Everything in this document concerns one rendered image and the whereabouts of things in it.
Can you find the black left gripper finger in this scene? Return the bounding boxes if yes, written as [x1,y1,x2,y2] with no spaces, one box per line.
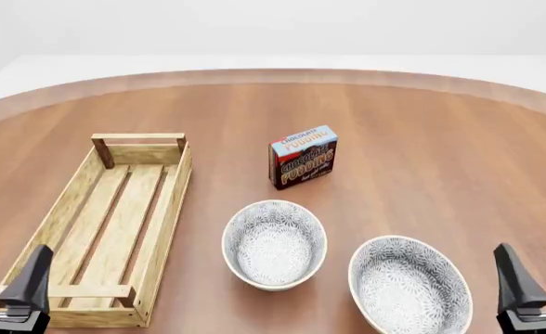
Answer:
[0,244,55,315]

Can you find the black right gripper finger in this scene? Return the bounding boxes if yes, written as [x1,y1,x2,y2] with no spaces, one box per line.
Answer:
[493,242,546,315]

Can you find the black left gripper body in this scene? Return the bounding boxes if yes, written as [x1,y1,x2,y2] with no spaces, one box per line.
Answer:
[0,306,51,334]

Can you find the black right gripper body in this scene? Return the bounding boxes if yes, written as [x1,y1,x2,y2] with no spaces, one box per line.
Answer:
[495,303,546,334]

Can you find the wooden slat tray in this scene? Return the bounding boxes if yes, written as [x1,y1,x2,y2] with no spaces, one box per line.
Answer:
[0,132,194,328]

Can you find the large patterned grey-white bowl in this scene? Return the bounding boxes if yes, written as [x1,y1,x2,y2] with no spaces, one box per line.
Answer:
[347,235,475,334]

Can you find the small patterned grey-white bowl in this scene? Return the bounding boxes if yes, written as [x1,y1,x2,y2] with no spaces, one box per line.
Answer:
[221,199,329,292]

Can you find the chocolate pudding box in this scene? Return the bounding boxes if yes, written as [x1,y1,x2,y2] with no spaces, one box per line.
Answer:
[267,124,340,192]

